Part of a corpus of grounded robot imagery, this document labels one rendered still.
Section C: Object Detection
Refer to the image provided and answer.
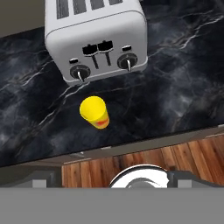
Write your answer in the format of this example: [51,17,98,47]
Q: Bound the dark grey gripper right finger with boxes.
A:
[166,171,224,189]

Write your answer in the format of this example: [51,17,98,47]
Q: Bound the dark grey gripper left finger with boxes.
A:
[7,171,63,189]

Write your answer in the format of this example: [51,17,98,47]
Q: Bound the grey counter cupboard run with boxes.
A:
[0,124,224,187]

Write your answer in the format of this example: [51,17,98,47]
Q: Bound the yellow cup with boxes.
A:
[79,95,110,130]

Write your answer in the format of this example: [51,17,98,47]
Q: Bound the white and black round object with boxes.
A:
[108,164,170,189]

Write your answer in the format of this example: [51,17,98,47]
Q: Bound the silver four-slot toaster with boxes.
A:
[44,0,149,88]

